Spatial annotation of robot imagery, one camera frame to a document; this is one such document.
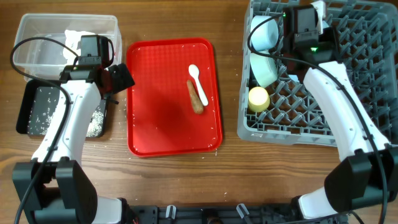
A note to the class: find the pale green bowl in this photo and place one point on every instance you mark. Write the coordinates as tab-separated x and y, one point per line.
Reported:
264	69

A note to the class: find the black waste tray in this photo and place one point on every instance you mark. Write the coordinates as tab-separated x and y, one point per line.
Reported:
38	106

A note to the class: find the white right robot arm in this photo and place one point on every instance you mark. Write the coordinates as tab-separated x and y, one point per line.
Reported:
367	173

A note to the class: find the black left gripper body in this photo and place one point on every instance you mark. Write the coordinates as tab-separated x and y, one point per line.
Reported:
120	80

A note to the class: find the red serving tray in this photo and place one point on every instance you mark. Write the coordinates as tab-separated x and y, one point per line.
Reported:
160	117

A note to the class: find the white tissue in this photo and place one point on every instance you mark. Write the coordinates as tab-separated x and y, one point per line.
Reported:
72	41

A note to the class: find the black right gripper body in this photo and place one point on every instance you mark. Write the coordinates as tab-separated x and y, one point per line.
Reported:
328	36

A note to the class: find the grey dishwasher rack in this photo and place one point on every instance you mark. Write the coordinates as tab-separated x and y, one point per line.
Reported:
367	39

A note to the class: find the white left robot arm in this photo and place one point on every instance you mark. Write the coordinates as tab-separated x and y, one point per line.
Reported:
52	186

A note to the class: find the white plastic spoon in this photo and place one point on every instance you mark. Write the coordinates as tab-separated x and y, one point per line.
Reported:
195	73

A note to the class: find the light blue bowl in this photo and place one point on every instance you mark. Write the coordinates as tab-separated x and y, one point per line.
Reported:
266	36

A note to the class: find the yellow plastic cup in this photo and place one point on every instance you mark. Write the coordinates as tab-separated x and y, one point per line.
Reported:
258	99

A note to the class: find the clear plastic bin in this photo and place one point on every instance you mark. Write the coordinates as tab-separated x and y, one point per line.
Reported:
44	59

